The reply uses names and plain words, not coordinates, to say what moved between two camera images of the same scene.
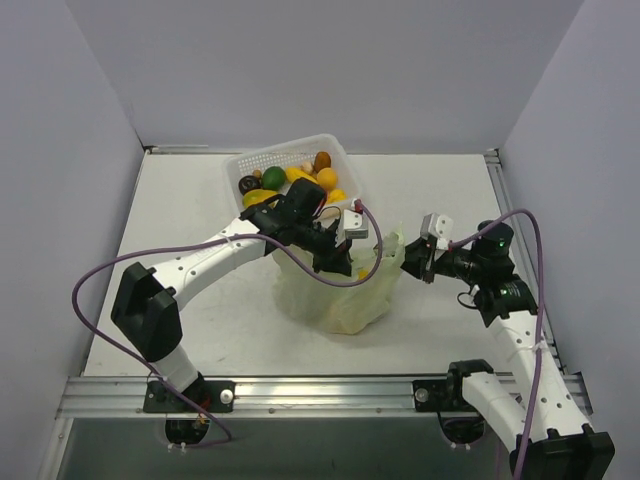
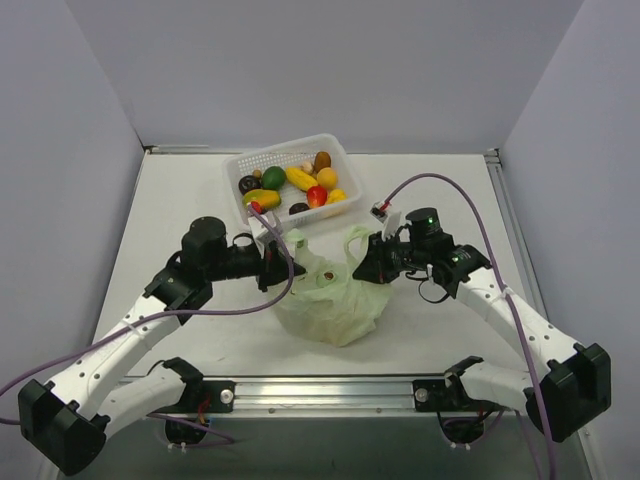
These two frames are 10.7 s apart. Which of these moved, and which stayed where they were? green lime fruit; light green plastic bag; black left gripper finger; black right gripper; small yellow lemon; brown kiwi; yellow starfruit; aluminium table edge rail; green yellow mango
Moved: black right gripper; black left gripper finger; light green plastic bag
Stayed: aluminium table edge rail; yellow starfruit; green yellow mango; brown kiwi; green lime fruit; small yellow lemon
